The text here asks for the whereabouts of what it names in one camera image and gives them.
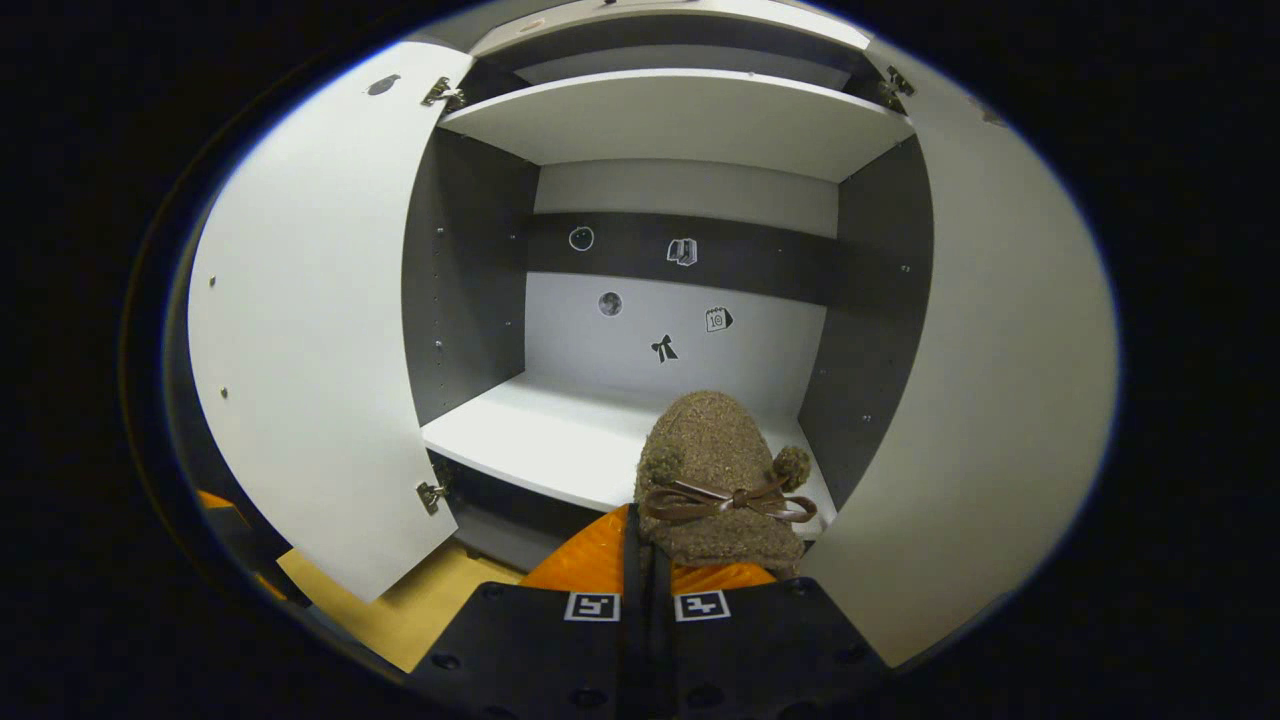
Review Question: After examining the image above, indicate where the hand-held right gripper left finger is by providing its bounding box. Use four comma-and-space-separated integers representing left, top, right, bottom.
410, 503, 647, 717

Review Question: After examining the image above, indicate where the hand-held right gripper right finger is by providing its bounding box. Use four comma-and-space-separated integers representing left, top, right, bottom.
647, 545, 891, 717

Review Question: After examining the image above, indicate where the white shoe cabinet door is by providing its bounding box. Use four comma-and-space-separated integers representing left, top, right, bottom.
187, 42, 476, 604
800, 40, 1121, 669

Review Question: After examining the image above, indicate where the white shoe cabinet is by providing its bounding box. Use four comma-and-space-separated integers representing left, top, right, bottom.
400, 0, 936, 573

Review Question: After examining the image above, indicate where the brown fuzzy shoe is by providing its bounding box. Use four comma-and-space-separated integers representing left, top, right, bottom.
634, 390, 819, 579

